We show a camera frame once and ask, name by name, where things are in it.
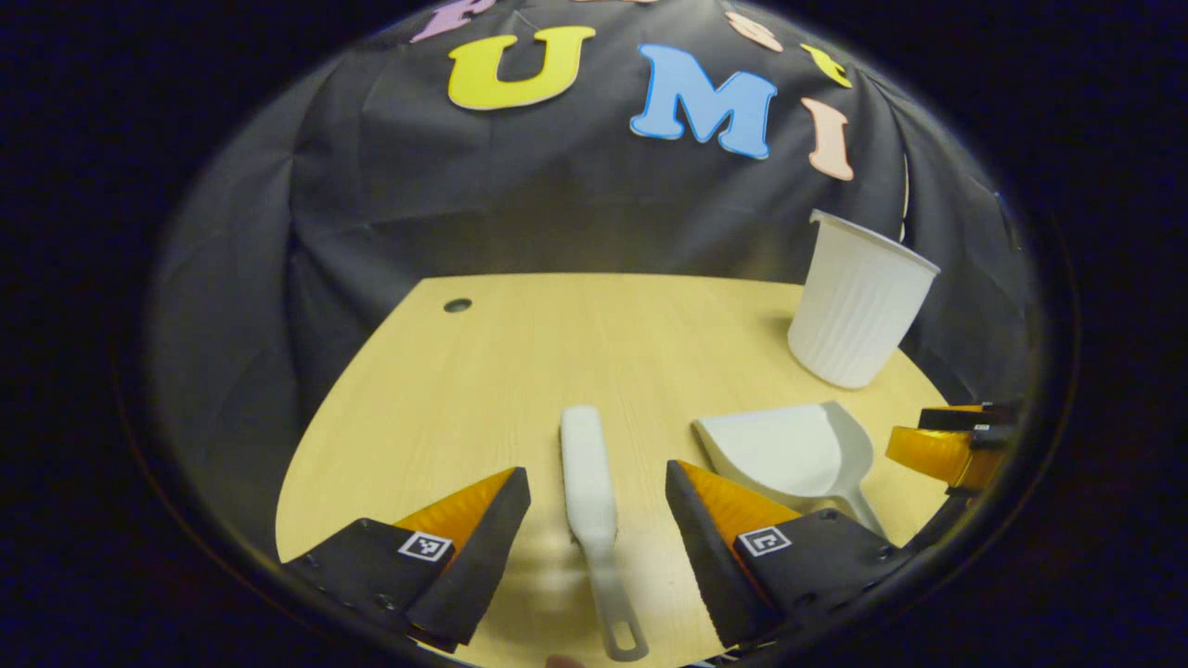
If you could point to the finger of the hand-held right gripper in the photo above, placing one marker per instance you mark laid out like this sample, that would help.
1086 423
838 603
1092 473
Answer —
937 455
965 419

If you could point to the white ribbed garbage bin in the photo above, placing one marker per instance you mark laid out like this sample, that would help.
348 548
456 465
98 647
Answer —
858 306

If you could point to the small white broom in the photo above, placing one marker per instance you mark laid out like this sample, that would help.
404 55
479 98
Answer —
589 482

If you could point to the white dustpan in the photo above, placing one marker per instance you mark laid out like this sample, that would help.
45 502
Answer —
780 455

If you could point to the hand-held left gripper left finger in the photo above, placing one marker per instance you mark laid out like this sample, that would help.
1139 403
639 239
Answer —
483 557

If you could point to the light wooden desktop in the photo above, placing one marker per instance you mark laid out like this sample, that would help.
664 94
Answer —
445 408

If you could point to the black backdrop cloth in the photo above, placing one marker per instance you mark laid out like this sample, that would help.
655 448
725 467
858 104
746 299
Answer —
557 186

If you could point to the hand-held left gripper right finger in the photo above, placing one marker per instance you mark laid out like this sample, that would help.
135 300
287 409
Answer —
705 561

